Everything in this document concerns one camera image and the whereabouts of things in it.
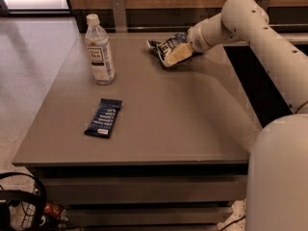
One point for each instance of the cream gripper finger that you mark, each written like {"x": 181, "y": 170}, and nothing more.
{"x": 183, "y": 51}
{"x": 172, "y": 60}

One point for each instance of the dark blue snack bar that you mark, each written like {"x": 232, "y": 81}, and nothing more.
{"x": 104, "y": 119}

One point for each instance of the left metal bracket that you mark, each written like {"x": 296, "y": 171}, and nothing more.
{"x": 119, "y": 13}

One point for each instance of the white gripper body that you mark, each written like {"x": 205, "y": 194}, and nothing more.
{"x": 194, "y": 40}

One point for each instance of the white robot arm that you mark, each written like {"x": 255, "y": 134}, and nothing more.
{"x": 275, "y": 78}

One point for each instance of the blue chip bag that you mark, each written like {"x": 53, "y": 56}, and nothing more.
{"x": 164, "y": 49}

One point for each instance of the clear tea bottle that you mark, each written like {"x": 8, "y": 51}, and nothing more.
{"x": 99, "y": 49}

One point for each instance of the orange snack packet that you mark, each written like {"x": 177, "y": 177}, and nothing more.
{"x": 54, "y": 211}

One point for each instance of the grey drawer cabinet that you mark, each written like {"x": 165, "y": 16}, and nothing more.
{"x": 178, "y": 152}

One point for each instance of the black wire basket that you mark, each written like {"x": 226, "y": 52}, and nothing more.
{"x": 36, "y": 200}

